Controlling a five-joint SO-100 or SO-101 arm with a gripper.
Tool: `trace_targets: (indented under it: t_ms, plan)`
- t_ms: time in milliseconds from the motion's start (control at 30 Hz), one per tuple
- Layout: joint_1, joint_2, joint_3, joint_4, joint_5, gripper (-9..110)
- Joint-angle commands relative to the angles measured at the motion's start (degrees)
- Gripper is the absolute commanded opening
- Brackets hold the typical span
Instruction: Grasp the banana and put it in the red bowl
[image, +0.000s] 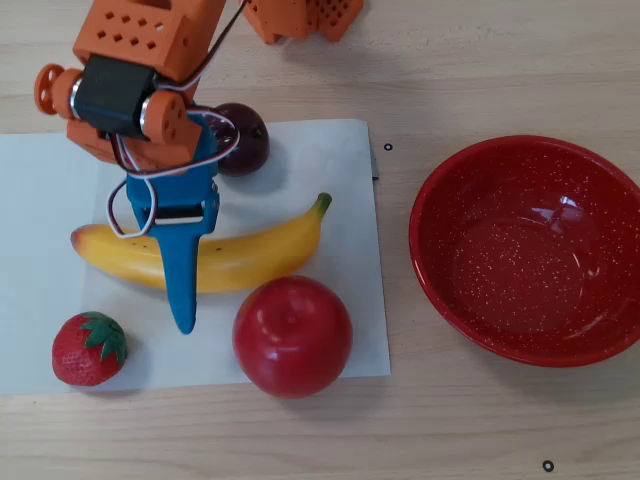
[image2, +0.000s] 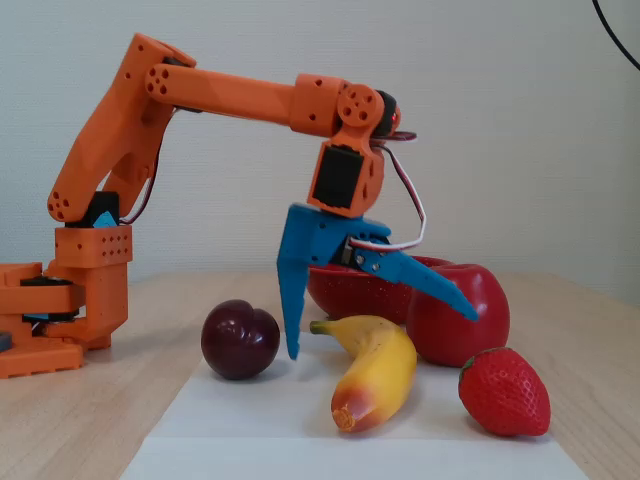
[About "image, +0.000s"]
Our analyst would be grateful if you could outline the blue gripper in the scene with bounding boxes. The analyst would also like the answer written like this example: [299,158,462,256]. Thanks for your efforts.
[124,112,221,335]

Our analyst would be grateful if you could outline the red speckled enamel bowl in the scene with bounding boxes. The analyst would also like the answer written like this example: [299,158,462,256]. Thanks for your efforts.
[408,134,640,369]

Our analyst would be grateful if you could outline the white red black servo cable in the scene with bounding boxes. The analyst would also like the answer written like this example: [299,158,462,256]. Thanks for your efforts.
[107,0,249,239]

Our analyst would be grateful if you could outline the orange robot base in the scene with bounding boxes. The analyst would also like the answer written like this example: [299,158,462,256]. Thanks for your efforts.
[242,0,365,45]

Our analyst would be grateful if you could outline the red toy apple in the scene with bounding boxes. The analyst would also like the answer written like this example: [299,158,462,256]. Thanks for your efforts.
[232,275,354,400]

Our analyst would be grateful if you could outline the white paper sheet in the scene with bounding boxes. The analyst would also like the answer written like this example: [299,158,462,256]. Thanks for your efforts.
[0,118,392,396]

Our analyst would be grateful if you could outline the dark purple toy plum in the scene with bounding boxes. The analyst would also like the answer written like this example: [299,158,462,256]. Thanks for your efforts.
[212,102,271,177]

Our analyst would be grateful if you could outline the red toy strawberry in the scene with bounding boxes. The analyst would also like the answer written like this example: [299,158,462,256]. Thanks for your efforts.
[51,311,129,388]

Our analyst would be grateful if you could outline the yellow toy banana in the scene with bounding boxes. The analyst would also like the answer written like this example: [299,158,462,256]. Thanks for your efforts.
[70,192,334,294]

